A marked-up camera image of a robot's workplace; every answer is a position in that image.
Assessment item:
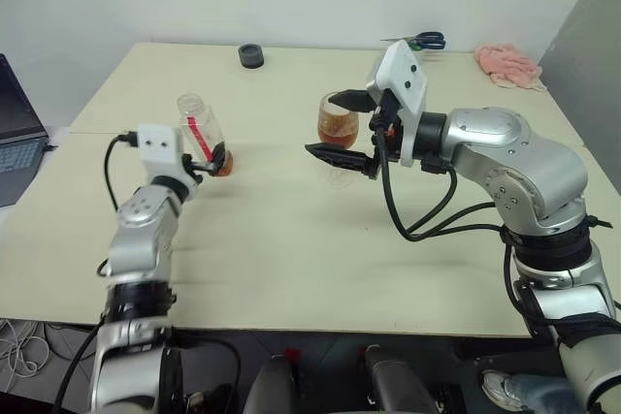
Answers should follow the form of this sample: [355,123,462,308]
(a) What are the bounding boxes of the blue handled scissors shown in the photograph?
[380,31,446,51]

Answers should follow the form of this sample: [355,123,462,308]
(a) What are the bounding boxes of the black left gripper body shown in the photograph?
[180,153,209,187]

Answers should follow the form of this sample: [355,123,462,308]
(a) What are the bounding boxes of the pink cloth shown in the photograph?
[474,43,549,91]

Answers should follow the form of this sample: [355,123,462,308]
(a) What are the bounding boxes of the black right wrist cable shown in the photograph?
[376,132,506,243]

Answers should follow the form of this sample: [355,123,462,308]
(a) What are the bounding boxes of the thick black cable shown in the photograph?
[50,319,107,410]
[167,334,244,408]

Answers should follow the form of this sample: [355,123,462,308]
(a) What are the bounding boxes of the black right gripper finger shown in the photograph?
[304,143,380,178]
[328,88,377,113]

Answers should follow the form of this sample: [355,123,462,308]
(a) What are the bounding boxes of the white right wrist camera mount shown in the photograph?
[364,39,428,168]

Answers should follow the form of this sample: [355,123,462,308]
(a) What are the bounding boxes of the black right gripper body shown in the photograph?
[368,87,406,179]

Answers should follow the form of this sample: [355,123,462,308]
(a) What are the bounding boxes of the clear plastic drink bottle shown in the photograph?
[176,92,235,177]

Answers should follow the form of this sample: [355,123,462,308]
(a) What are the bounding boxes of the dark laptop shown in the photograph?
[0,52,53,209]

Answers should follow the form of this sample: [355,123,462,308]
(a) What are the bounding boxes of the grey partition panel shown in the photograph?
[535,0,621,149]

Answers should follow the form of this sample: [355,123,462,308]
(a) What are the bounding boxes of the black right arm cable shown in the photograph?
[409,166,460,236]

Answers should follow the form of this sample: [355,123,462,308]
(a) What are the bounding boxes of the white sneaker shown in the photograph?
[481,368,521,411]

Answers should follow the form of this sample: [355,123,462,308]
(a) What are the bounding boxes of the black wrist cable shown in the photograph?
[104,131,143,212]
[376,132,506,243]

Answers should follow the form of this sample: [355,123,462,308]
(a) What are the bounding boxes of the white thin cables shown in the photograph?
[0,319,49,389]

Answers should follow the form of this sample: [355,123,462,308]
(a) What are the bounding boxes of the black round lid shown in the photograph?
[237,43,266,70]

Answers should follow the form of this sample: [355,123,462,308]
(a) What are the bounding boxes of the wine glass with amber drink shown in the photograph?
[317,91,361,188]

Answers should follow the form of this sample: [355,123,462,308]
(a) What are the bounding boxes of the blue jeans leg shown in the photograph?
[508,372,586,414]

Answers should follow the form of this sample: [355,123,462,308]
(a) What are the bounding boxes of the dark grey rounded shape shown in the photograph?
[362,344,434,414]
[241,350,298,414]

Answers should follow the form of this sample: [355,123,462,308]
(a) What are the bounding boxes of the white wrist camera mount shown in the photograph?
[137,124,184,177]
[364,39,428,168]

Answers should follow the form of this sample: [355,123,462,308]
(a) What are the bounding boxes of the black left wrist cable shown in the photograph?
[104,131,143,212]

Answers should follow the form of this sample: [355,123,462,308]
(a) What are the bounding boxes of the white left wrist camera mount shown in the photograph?
[137,124,184,177]

